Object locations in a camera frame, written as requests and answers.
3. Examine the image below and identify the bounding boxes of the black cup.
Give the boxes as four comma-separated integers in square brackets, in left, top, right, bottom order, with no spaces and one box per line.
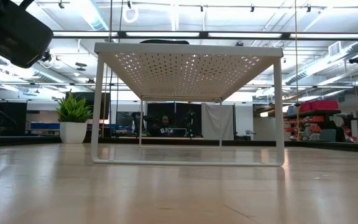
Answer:
[139,39,191,45]

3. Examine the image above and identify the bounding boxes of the black ceiling spotlight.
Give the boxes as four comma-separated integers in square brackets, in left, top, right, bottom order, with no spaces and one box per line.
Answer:
[40,49,53,63]

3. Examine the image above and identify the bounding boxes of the blue storage bins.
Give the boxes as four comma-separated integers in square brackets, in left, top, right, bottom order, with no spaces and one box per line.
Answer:
[30,122,61,130]

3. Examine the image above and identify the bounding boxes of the black monitor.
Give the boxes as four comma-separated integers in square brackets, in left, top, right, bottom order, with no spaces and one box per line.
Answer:
[73,91,111,121]

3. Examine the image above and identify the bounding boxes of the green plant in white pot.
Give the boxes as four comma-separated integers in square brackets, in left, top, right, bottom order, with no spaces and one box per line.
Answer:
[56,91,93,144]

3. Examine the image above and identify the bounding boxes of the white perforated metal rack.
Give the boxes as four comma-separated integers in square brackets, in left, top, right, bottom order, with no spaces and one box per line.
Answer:
[91,42,285,167]

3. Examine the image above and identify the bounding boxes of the person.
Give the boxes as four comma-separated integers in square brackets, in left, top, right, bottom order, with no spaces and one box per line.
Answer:
[152,114,180,137]

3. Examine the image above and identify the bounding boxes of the black partition panel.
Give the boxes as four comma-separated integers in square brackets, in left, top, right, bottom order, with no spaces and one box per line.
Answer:
[146,102,203,138]

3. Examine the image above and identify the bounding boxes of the white hanging sheet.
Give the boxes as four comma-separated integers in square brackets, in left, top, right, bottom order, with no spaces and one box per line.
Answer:
[201,103,235,141]

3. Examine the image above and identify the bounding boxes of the shelf with orange bins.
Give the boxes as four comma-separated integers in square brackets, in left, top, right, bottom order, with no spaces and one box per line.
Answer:
[283,99,358,143]

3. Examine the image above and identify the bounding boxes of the white hanging ring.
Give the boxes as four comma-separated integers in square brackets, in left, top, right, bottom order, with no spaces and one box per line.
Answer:
[122,6,139,24]

